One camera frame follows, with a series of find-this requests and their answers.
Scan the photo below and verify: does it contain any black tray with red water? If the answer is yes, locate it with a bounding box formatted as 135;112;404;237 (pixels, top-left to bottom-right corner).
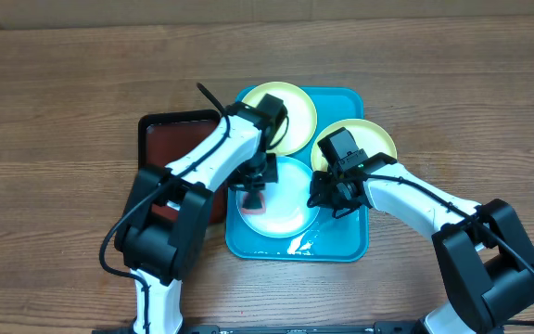
137;109;227;225

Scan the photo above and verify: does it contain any teal plastic tray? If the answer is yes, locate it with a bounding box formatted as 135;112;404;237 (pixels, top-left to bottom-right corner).
225;86;368;263

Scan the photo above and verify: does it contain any green hourglass sponge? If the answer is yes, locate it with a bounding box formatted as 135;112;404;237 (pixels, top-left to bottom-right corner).
239;191;266;215

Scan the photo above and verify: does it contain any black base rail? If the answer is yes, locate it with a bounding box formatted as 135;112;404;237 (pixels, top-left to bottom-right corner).
178;320;427;334

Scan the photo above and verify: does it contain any yellow-green plate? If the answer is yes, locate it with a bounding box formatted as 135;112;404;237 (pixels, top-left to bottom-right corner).
242;82;317;156
311;119;397;172

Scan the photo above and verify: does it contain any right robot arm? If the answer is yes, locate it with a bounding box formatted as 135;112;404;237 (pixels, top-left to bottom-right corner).
308;153;534;333

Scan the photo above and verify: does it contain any yellow-green plate top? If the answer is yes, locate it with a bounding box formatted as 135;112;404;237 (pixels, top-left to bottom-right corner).
242;82;317;156

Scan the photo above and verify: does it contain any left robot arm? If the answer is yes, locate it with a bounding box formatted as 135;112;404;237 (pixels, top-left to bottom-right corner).
103;95;287;333

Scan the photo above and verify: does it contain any light blue plate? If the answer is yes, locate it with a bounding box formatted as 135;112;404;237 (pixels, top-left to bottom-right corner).
235;157;319;238

